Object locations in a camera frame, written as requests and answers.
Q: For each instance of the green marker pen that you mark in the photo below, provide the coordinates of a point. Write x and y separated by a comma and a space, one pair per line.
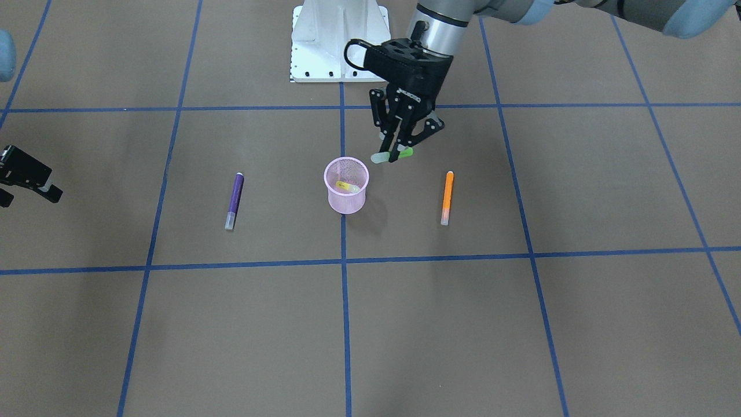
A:
384, 157

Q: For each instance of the orange marker pen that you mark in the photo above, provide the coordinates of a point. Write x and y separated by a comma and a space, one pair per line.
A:
447, 198

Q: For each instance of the pink mesh pen holder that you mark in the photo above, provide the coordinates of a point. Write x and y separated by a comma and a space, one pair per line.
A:
346, 180

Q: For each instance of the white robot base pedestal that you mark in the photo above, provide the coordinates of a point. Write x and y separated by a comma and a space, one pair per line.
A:
320, 32

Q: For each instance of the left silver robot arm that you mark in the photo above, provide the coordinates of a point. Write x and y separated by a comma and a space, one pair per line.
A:
441, 25

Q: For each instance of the yellow marker pen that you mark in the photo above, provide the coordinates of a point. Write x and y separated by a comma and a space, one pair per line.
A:
346, 187

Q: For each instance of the purple marker pen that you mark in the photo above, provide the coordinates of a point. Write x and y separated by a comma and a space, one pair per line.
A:
234, 201

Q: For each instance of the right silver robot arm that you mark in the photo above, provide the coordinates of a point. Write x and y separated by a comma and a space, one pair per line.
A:
8, 59

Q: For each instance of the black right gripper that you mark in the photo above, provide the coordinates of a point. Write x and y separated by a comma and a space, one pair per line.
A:
13, 175

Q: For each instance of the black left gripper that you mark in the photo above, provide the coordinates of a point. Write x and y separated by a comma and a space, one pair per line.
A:
435, 79

